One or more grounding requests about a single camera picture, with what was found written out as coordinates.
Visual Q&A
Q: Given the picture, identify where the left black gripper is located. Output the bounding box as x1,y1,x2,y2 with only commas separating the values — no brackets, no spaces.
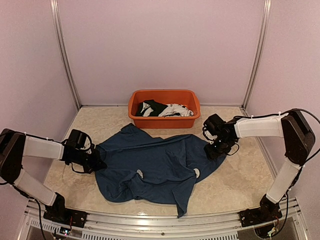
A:
70,148,107,174

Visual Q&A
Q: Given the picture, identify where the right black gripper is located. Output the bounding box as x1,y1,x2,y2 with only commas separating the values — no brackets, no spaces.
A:
204,135,233,161

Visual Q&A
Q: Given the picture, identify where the dark blue t-shirt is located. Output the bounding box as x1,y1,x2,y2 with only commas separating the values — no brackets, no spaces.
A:
95,123,225,218

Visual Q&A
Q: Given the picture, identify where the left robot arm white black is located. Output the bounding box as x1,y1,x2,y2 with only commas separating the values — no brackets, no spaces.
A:
0,128,107,223

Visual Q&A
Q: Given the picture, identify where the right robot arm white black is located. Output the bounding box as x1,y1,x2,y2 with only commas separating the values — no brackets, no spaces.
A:
202,108,316,222

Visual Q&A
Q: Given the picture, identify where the orange plastic tub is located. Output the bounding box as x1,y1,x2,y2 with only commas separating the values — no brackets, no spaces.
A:
128,89,201,129

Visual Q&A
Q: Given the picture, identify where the black and white garment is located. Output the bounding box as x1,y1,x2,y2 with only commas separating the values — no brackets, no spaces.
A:
135,99,194,117

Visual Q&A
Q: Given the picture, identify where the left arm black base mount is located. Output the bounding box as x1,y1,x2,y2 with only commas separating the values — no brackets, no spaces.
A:
43,208,88,228

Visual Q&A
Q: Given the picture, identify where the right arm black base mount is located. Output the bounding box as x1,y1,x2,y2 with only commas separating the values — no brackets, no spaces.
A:
239,208,283,228

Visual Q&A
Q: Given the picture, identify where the right aluminium corner post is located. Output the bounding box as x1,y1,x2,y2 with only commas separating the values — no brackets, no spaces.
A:
241,0,272,111

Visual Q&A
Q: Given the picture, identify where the aluminium corner post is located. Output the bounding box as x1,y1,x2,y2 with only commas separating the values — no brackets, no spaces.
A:
241,0,272,111
50,0,82,111

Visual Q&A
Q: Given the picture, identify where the left aluminium corner post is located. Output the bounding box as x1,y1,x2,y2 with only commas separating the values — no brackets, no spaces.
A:
50,0,82,111

